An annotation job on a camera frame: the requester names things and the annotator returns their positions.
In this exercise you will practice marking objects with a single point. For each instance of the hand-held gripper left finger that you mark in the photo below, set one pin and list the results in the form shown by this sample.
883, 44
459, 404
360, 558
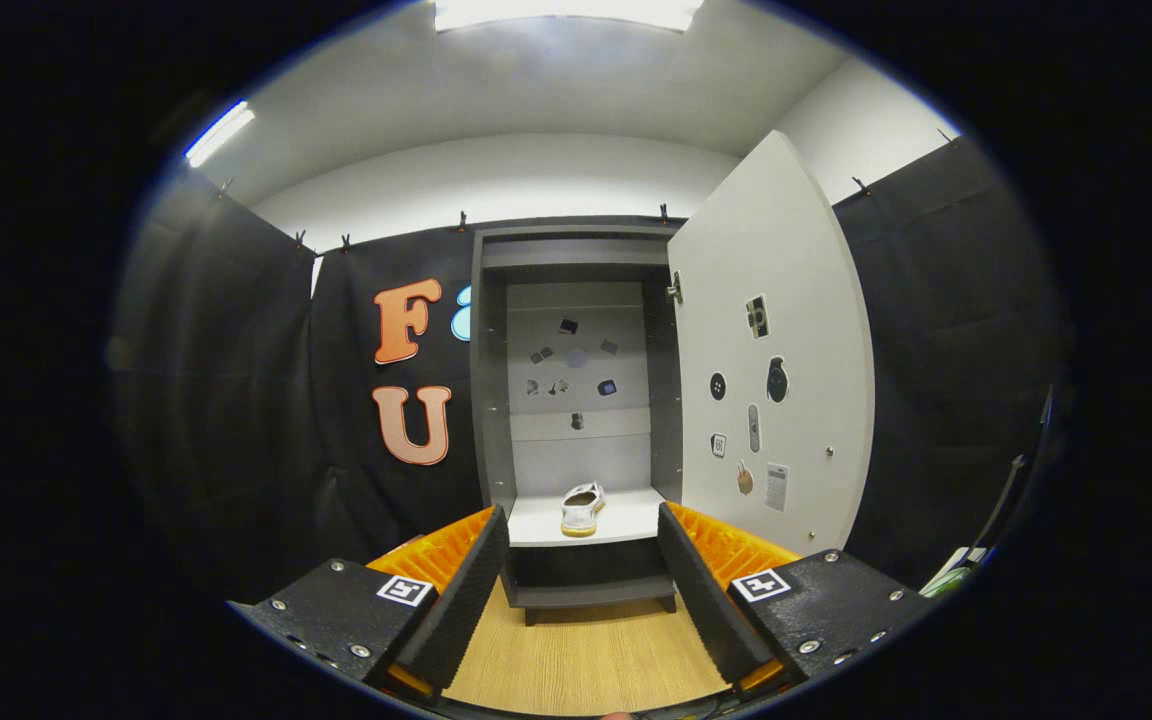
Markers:
466, 590

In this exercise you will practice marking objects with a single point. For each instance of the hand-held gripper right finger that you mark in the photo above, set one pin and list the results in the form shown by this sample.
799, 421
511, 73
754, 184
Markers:
706, 590

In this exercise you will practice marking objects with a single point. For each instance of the white canvas shoe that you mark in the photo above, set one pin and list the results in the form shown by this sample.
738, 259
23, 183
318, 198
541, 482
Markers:
581, 508

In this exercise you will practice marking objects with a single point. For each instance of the beige shoe cabinet door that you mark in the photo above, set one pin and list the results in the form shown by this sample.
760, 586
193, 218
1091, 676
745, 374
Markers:
786, 260

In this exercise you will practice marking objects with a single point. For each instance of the metal door hinge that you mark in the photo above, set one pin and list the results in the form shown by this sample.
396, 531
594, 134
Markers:
675, 288

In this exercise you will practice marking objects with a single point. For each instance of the white flat board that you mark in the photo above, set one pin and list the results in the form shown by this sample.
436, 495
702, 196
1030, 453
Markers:
951, 570

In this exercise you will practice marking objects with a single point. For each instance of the black backdrop cloth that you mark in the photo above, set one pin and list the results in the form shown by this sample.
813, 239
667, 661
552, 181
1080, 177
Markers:
236, 400

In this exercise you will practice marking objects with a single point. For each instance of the row of black cloth clips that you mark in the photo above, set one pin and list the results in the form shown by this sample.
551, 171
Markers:
462, 221

